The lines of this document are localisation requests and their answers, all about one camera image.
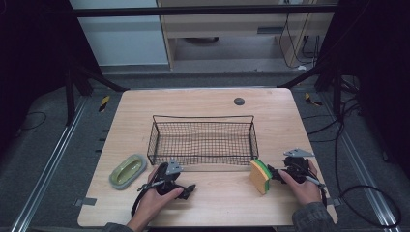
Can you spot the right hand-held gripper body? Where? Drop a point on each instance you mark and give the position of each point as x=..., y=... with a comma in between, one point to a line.
x=295, y=167

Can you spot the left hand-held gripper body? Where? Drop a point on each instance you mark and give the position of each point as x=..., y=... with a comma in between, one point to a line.
x=169, y=180

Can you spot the yellow and green sponge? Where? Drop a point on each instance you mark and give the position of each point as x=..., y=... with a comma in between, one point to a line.
x=258, y=176

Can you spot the person's right hand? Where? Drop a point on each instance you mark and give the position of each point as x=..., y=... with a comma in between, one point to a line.
x=304, y=191

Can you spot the person's left hand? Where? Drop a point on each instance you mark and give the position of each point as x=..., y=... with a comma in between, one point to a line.
x=151, y=203

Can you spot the green soap dish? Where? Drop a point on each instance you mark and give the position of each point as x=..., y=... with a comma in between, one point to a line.
x=127, y=170

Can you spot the grey tape strip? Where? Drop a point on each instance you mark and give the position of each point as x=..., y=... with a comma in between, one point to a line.
x=85, y=201
x=335, y=202

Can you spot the yellow and black floor tape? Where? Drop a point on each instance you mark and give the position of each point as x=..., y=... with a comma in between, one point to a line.
x=104, y=103
x=311, y=100

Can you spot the grey table grommet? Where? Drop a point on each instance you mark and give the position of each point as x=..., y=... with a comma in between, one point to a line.
x=239, y=101

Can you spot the black metal stand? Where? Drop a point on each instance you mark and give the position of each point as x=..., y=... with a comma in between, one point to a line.
x=69, y=96
x=336, y=93

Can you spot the dark curtain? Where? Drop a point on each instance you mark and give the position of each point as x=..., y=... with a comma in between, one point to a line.
x=380, y=80
x=32, y=64

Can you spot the white cabinet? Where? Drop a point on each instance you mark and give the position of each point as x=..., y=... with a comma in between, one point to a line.
x=122, y=38

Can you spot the wooden background desk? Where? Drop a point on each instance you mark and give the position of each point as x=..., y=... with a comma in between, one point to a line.
x=225, y=29

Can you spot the aluminium floor rail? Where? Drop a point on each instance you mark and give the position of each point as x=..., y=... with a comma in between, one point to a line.
x=364, y=174
x=48, y=164

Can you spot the black horizontal frame bar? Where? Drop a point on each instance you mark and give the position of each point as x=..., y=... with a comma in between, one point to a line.
x=193, y=11

